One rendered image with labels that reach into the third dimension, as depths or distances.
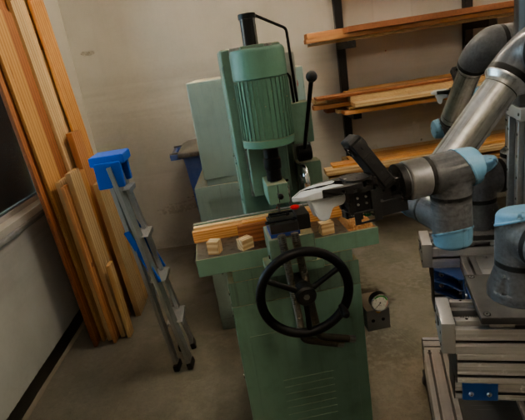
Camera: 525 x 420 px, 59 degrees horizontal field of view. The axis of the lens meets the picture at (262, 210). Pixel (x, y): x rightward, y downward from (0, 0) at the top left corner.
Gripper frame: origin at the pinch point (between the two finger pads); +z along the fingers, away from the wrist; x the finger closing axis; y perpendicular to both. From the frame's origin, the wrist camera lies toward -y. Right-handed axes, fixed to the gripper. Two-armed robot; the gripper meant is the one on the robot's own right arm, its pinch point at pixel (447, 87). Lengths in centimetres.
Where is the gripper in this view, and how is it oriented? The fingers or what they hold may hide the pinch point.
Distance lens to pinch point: 224.5
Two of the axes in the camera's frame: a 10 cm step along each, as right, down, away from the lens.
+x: 9.6, -2.8, -0.6
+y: 2.8, 9.1, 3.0
